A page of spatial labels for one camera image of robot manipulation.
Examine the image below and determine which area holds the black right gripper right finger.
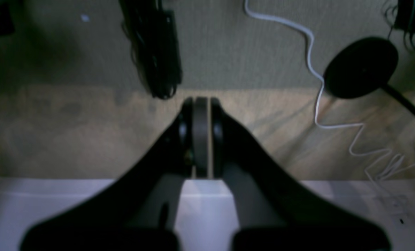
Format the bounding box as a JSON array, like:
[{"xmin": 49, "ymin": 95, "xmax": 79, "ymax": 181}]
[{"xmin": 211, "ymin": 98, "xmax": 392, "ymax": 251}]

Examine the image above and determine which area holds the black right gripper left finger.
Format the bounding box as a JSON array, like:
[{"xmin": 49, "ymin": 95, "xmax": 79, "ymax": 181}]
[{"xmin": 20, "ymin": 98, "xmax": 193, "ymax": 251}]

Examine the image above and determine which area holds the black round stand base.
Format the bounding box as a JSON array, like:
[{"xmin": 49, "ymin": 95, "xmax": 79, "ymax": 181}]
[{"xmin": 324, "ymin": 37, "xmax": 415, "ymax": 117}]

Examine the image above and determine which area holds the white cable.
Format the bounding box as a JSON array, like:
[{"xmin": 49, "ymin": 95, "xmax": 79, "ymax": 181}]
[{"xmin": 244, "ymin": 0, "xmax": 415, "ymax": 182}]

